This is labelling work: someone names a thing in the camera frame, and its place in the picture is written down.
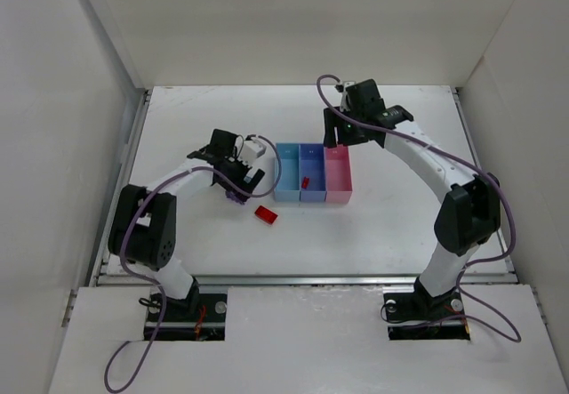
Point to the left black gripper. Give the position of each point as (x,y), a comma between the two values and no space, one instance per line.
(242,180)

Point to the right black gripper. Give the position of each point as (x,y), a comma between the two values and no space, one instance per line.
(340,128)

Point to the purple yellow lego flower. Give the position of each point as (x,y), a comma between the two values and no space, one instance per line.
(235,197)

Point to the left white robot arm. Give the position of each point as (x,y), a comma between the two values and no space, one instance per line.
(144,228)

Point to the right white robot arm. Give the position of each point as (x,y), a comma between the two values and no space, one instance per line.
(469,212)

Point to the large red lego brick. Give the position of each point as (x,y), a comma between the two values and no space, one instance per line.
(266,215)

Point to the light blue container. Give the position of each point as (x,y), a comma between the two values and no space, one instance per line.
(288,189)

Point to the dark blue container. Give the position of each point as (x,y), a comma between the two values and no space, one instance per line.
(312,165)

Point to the pink container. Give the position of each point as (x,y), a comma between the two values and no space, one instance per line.
(338,180)

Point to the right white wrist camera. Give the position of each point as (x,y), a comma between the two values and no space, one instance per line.
(341,88)

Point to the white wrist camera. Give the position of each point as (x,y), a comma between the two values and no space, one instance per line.
(250,150)
(341,88)

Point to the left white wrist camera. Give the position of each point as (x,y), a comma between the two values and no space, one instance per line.
(250,150)

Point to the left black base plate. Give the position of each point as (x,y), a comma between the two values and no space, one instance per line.
(199,318)

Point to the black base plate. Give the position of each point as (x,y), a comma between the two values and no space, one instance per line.
(408,321)
(199,318)

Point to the aluminium rail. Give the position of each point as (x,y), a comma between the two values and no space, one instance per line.
(275,280)

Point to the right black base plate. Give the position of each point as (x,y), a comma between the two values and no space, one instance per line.
(408,321)

